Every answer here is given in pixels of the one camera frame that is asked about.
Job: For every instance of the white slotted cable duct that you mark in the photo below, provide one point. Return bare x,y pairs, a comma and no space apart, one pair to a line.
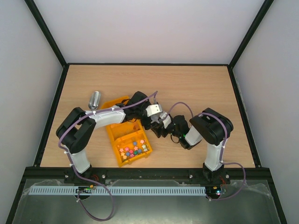
118,191

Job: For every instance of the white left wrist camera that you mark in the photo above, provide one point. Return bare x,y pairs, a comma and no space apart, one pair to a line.
153,109

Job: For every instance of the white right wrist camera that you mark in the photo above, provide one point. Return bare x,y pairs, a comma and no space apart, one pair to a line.
165,119

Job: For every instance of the black aluminium frame rail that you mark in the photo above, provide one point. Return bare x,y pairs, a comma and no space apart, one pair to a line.
106,175

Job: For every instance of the orange three-compartment bin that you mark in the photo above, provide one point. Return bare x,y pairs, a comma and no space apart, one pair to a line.
129,142

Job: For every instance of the round metal lid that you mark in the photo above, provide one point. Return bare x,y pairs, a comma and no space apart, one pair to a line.
156,119

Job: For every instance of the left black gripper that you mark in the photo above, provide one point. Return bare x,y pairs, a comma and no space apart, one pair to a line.
147,127

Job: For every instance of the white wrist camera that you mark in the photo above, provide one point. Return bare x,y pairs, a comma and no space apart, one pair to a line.
153,109
165,119

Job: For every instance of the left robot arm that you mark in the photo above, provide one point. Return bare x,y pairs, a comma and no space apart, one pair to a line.
75,131

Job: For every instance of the metal scoop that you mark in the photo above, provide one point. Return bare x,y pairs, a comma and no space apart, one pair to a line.
94,100

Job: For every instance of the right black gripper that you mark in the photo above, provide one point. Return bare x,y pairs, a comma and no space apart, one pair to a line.
161,127

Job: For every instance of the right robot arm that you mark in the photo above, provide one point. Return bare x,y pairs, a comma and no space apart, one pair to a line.
210,126

